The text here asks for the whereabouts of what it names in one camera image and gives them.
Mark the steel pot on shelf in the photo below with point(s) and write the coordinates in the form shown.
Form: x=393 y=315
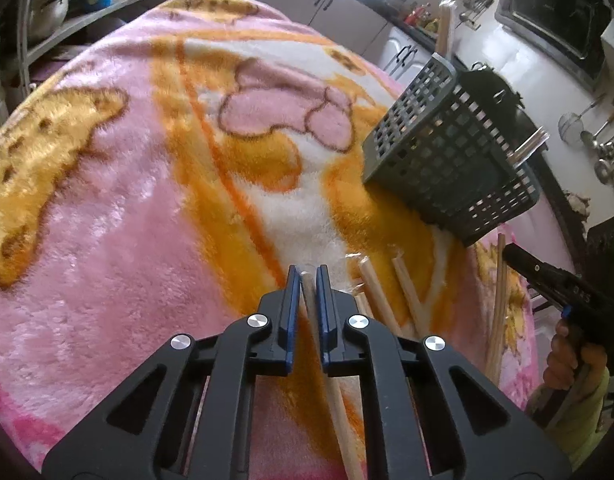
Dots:
x=45 y=17

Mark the right hand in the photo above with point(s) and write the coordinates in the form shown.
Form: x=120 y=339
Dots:
x=564 y=361

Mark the yellow-green right sleeve forearm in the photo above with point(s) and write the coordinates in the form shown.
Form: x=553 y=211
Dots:
x=576 y=433

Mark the wrapped chopsticks on blanket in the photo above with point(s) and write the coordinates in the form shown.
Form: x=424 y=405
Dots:
x=376 y=291
x=418 y=313

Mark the wrapped chopsticks in basket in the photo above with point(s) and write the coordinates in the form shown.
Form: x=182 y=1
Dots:
x=446 y=27
x=535 y=141

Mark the white kitchen cabinets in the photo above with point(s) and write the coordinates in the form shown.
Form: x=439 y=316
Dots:
x=367 y=27

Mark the wrapped chopsticks at blanket edge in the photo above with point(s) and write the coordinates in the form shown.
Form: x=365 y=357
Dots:
x=497 y=334

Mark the pink cartoon fleece blanket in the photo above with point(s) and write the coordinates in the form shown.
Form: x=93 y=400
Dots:
x=153 y=194

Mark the black range hood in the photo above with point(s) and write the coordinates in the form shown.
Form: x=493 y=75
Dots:
x=568 y=31

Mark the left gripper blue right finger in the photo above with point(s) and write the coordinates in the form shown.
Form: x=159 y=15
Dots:
x=326 y=317

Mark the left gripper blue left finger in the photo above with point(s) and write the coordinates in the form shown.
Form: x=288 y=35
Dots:
x=288 y=318

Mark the metal shelf rack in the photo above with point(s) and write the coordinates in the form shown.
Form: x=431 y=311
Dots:
x=18 y=55

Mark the wooden chopsticks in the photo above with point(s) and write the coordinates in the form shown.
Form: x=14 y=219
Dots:
x=343 y=432

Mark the dark green perforated utensil basket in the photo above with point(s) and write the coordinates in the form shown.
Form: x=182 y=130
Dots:
x=442 y=148

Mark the hanging strainer ladle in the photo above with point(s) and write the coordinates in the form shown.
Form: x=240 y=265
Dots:
x=570 y=126

